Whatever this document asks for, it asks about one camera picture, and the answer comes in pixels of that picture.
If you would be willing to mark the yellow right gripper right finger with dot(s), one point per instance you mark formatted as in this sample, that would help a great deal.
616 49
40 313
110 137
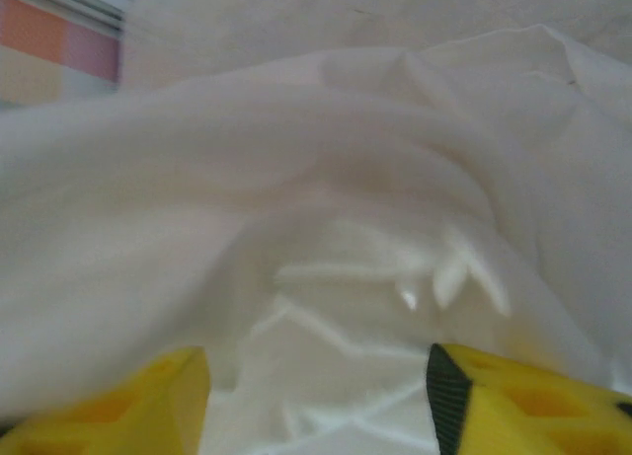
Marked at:
518 410

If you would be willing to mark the white t-shirt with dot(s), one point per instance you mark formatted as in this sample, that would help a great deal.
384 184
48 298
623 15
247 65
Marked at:
296 178

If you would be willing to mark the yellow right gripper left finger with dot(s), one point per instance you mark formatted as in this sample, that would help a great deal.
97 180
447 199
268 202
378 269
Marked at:
123 420

